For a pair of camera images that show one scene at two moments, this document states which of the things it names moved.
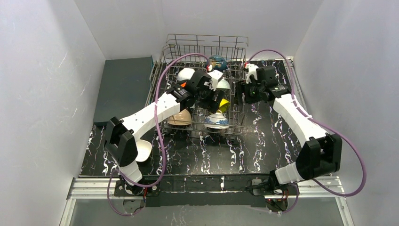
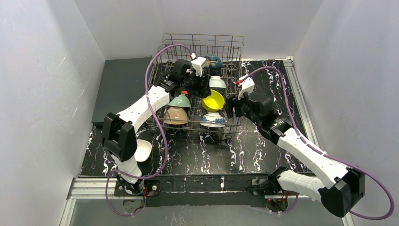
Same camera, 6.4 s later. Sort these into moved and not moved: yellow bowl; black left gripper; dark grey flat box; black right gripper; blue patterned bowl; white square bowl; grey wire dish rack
Moved: blue patterned bowl; yellow bowl; black left gripper; black right gripper
Not moved: dark grey flat box; grey wire dish rack; white square bowl
